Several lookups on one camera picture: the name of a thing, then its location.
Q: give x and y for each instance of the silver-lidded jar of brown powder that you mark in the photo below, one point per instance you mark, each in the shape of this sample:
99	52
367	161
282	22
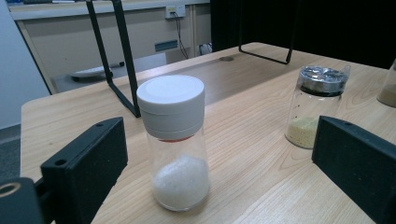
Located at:
389	93

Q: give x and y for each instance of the white wall socket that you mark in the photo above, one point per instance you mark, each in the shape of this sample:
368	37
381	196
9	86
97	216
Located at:
175	11

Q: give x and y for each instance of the white-lidded jar of white granules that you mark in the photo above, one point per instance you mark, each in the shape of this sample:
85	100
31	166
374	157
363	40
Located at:
171	105

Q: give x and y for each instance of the silver-lidded jar of yellow granules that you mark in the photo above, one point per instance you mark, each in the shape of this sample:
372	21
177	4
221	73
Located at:
314	102

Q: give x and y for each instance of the black metal shelf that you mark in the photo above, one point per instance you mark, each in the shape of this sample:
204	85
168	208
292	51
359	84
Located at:
126	46

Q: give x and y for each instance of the beige wooden cabinet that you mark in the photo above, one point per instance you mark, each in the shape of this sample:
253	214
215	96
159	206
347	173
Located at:
77	37

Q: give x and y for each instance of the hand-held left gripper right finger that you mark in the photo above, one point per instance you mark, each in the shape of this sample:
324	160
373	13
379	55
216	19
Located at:
358	161

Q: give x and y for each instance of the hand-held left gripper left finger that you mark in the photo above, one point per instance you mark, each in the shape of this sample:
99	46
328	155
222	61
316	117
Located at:
84	161

